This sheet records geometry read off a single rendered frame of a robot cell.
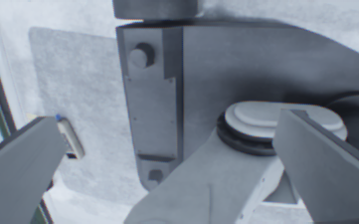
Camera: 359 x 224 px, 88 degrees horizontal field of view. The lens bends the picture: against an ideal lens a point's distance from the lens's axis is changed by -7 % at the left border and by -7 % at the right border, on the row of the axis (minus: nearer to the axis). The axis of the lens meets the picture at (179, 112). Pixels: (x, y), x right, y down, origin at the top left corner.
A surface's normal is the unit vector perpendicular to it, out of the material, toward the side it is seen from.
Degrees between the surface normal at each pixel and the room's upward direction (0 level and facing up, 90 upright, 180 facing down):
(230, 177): 90
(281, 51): 0
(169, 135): 0
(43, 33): 0
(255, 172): 90
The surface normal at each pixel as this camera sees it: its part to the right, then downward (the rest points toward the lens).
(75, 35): -0.17, 0.48
